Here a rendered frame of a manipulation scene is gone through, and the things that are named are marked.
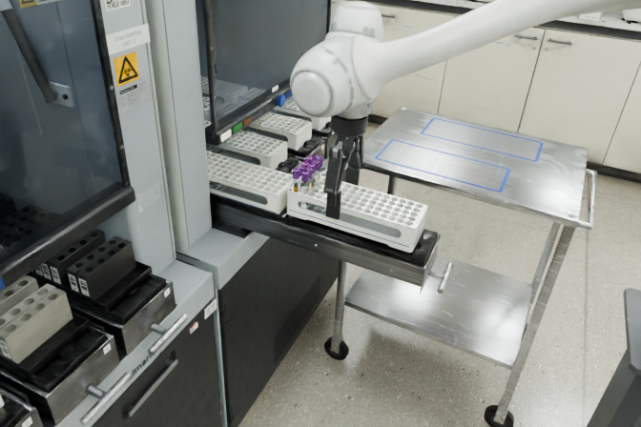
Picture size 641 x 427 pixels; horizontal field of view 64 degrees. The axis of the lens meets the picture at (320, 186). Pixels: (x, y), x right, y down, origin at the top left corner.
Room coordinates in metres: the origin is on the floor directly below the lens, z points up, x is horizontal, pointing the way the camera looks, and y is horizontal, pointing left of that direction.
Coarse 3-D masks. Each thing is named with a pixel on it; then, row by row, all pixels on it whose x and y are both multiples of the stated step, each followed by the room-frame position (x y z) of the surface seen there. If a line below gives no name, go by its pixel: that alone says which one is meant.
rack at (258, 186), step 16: (208, 160) 1.12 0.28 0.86; (224, 160) 1.12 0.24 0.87; (240, 160) 1.13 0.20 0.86; (208, 176) 1.05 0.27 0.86; (224, 176) 1.05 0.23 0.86; (240, 176) 1.05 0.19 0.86; (256, 176) 1.06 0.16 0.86; (272, 176) 1.06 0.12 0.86; (288, 176) 1.07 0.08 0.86; (224, 192) 1.07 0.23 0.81; (240, 192) 1.07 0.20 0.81; (256, 192) 0.99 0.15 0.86; (272, 192) 1.00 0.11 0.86; (272, 208) 0.98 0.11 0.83
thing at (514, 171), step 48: (384, 144) 1.36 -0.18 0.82; (432, 144) 1.38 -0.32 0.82; (480, 144) 1.39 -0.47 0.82; (528, 144) 1.41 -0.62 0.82; (480, 192) 1.11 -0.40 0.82; (528, 192) 1.13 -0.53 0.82; (576, 192) 1.14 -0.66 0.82; (384, 288) 1.34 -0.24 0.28; (432, 288) 1.35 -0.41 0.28; (480, 288) 1.37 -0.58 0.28; (528, 288) 1.38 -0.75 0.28; (336, 336) 1.25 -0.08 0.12; (432, 336) 1.14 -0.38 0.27; (480, 336) 1.14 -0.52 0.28; (528, 336) 1.01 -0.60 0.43
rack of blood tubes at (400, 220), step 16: (288, 192) 0.96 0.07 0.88; (320, 192) 0.97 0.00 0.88; (352, 192) 0.98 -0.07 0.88; (368, 192) 0.99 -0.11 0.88; (288, 208) 0.96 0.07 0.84; (320, 208) 0.98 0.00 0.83; (352, 208) 0.91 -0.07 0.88; (368, 208) 0.93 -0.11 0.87; (384, 208) 0.92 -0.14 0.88; (400, 208) 0.92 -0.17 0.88; (416, 208) 0.93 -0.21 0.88; (352, 224) 0.90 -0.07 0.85; (368, 224) 0.93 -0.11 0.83; (384, 224) 0.87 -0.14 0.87; (400, 224) 0.86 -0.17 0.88; (416, 224) 0.86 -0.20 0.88; (384, 240) 0.87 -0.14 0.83; (400, 240) 0.86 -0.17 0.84; (416, 240) 0.87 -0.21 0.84
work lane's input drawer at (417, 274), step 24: (216, 216) 1.02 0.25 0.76; (240, 216) 0.99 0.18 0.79; (264, 216) 0.97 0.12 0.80; (288, 216) 0.98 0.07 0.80; (288, 240) 0.94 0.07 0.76; (312, 240) 0.92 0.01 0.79; (336, 240) 0.90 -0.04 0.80; (360, 240) 0.89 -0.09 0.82; (432, 240) 0.90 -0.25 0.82; (360, 264) 0.87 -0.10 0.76; (384, 264) 0.85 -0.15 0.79; (408, 264) 0.83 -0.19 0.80; (432, 264) 0.91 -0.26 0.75
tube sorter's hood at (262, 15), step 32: (224, 0) 1.07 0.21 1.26; (256, 0) 1.18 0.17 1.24; (288, 0) 1.32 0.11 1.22; (320, 0) 1.50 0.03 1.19; (224, 32) 1.07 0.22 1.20; (256, 32) 1.18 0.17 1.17; (288, 32) 1.33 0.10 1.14; (320, 32) 1.51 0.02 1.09; (224, 64) 1.06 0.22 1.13; (256, 64) 1.18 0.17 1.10; (288, 64) 1.33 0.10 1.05; (224, 96) 1.05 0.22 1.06; (256, 96) 1.17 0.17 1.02; (224, 128) 1.03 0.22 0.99
